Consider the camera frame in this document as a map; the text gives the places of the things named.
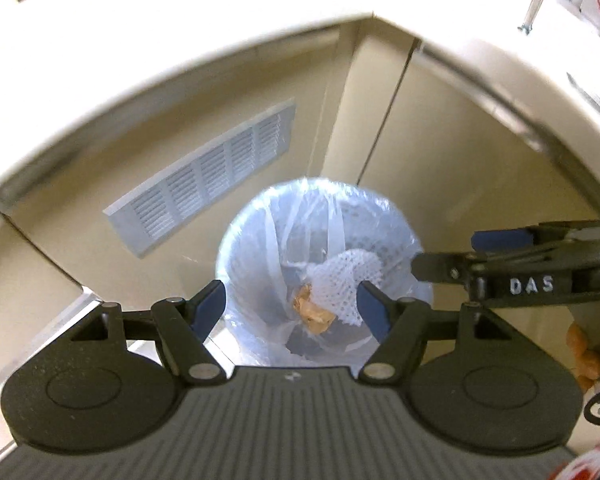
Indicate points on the grey cabinet vent grille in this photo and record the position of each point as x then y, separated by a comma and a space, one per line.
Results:
200, 180

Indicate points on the person's right hand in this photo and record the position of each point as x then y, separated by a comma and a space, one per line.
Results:
587, 362

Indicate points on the red white printed clothing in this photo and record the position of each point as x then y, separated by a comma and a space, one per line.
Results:
597, 440

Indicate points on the brown crumpled peel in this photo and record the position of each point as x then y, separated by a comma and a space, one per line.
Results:
312, 312

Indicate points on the steel sink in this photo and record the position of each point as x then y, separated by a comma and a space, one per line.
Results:
595, 101

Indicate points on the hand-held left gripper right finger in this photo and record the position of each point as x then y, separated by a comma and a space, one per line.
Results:
375, 312

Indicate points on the white foam fruit net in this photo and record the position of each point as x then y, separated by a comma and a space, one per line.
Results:
340, 280

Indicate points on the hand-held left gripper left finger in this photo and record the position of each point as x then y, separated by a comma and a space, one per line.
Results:
209, 307

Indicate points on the trash bin with plastic liner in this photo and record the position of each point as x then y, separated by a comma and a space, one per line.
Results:
260, 240

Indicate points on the beige cabinet door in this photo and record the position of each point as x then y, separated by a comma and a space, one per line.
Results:
470, 160

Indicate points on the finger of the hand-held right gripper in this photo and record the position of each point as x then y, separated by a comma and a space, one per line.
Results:
440, 265
500, 240

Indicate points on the beige cabinet panel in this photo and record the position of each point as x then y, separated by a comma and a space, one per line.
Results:
130, 130

